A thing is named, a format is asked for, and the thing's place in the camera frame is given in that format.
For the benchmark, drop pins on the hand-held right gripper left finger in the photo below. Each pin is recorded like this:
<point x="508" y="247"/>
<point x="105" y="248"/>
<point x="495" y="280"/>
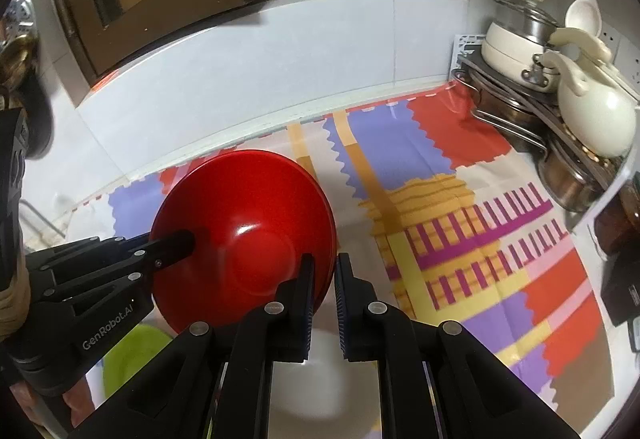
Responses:
<point x="306" y="304"/>

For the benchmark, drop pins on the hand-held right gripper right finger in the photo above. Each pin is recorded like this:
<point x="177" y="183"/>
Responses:
<point x="345" y="309"/>

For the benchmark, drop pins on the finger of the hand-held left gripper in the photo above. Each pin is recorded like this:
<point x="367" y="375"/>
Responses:
<point x="172" y="244"/>
<point x="115" y="289"/>

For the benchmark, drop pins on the green plate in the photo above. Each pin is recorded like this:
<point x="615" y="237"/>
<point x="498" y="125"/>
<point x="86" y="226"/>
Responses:
<point x="130" y="354"/>

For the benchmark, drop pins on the red and black bowl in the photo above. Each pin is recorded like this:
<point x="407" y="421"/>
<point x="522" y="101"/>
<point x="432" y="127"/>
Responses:
<point x="250" y="229"/>

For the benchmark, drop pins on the person's left forearm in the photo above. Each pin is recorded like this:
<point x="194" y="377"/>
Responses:
<point x="10" y="304"/>

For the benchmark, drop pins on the person's left hand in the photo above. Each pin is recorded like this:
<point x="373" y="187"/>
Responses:
<point x="75" y="406"/>

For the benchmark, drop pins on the colourful patterned tablecloth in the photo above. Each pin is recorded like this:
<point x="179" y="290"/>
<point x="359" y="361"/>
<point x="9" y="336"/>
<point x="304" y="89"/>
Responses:
<point x="450" y="319"/>

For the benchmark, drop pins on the steel pot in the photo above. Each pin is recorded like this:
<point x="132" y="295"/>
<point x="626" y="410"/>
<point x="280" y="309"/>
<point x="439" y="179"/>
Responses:
<point x="565" y="179"/>
<point x="505" y="114"/>

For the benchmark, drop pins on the stacked steel pans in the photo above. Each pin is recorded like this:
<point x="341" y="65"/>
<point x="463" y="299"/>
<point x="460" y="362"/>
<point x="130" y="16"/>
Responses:
<point x="530" y="101"/>

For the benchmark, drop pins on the glass jar of dark sauce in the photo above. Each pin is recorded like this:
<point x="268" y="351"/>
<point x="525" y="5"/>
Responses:
<point x="620" y="229"/>

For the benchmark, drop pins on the white perforated plastic holder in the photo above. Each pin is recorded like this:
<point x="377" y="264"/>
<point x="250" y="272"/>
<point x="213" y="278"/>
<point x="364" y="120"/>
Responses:
<point x="465" y="46"/>

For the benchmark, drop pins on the cream pot with lid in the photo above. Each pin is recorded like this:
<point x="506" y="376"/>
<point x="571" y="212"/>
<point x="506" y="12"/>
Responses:
<point x="505" y="49"/>

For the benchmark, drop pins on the cream kettle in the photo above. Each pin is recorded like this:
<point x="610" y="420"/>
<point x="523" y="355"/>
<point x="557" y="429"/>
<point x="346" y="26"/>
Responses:
<point x="595" y="114"/>

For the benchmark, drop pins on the cream ladle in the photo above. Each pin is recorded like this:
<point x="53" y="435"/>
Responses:
<point x="582" y="14"/>

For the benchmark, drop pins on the white wall socket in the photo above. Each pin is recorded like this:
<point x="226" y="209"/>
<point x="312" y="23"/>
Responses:
<point x="612" y="36"/>

